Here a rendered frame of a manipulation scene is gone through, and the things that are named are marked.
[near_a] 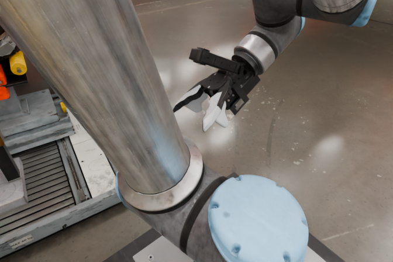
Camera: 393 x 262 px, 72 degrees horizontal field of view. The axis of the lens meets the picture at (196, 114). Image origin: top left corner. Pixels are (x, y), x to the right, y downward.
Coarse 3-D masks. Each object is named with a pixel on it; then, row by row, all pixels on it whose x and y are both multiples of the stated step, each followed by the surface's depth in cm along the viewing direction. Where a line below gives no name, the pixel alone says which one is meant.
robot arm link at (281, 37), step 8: (296, 16) 60; (256, 24) 63; (288, 24) 59; (296, 24) 62; (304, 24) 64; (256, 32) 61; (264, 32) 60; (272, 32) 60; (280, 32) 60; (288, 32) 61; (296, 32) 63; (272, 40) 60; (280, 40) 61; (288, 40) 62; (272, 48) 60; (280, 48) 62
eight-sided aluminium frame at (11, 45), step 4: (4, 36) 109; (8, 36) 106; (4, 40) 106; (8, 40) 107; (12, 40) 107; (0, 44) 107; (4, 44) 106; (8, 44) 107; (12, 44) 108; (0, 48) 106; (4, 48) 107; (8, 48) 108; (12, 48) 108; (0, 52) 107; (4, 52) 108; (8, 52) 108
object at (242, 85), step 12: (240, 60) 62; (252, 60) 60; (216, 72) 63; (228, 72) 60; (240, 72) 61; (252, 72) 62; (204, 84) 62; (216, 84) 59; (240, 84) 62; (252, 84) 64; (240, 96) 61; (228, 108) 61; (240, 108) 62
